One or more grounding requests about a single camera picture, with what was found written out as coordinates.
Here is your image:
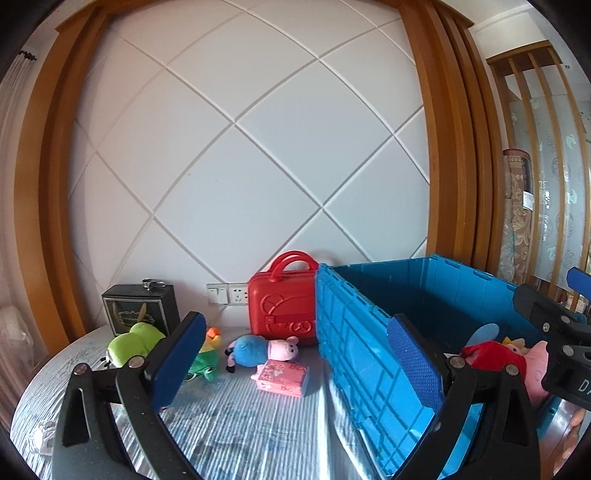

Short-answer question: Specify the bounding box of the person's right hand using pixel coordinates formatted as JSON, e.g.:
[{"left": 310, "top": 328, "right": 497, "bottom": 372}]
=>
[{"left": 561, "top": 409, "right": 586, "bottom": 460}]

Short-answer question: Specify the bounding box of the pink plush toy in crate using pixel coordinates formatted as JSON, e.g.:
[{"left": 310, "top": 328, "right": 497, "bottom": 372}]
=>
[{"left": 502, "top": 337, "right": 549, "bottom": 408}]

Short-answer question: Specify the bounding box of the lime green plush toy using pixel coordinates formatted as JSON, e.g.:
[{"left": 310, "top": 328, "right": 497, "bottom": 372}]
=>
[{"left": 106, "top": 322, "right": 165, "bottom": 368}]

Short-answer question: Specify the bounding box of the red plush toy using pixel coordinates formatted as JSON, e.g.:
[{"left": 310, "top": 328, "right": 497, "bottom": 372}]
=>
[{"left": 460, "top": 341, "right": 527, "bottom": 380}]

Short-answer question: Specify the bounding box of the green frog plush toy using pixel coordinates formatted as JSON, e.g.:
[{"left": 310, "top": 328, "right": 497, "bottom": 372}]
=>
[{"left": 185, "top": 327, "right": 222, "bottom": 381}]

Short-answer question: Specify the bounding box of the blue plastic crate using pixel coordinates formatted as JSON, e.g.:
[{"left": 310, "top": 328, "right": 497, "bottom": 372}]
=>
[{"left": 315, "top": 255, "right": 544, "bottom": 479}]

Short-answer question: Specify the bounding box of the black coffee cup gift bag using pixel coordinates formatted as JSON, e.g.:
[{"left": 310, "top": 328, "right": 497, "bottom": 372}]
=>
[{"left": 101, "top": 283, "right": 180, "bottom": 336}]

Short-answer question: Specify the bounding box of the rolled patterned fabric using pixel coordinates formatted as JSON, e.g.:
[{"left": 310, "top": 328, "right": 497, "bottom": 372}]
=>
[{"left": 498, "top": 148, "right": 534, "bottom": 284}]

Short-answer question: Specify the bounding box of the blue pink pig plush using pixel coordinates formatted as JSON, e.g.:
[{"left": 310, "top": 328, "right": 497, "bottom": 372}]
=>
[{"left": 224, "top": 334, "right": 298, "bottom": 373}]

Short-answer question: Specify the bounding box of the sheer pink curtain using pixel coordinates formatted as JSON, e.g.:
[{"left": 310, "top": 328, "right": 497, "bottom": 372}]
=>
[{"left": 1, "top": 50, "right": 47, "bottom": 428}]

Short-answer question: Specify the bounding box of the pink floral tissue pack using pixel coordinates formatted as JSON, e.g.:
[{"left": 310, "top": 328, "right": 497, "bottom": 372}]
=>
[{"left": 252, "top": 360, "right": 308, "bottom": 398}]

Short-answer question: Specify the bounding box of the red toy suitcase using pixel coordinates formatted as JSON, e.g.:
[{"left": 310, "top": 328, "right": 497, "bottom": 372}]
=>
[{"left": 247, "top": 250, "right": 318, "bottom": 346}]

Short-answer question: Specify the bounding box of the wooden slat divider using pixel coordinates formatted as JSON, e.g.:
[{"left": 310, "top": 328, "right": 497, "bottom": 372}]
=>
[{"left": 488, "top": 40, "right": 590, "bottom": 293}]

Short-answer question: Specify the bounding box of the white wall switch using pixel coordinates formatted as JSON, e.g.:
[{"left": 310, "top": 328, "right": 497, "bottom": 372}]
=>
[{"left": 205, "top": 283, "right": 229, "bottom": 305}]

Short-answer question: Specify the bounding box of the white wall socket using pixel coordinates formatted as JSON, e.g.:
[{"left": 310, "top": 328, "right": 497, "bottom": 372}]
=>
[{"left": 228, "top": 283, "right": 249, "bottom": 305}]

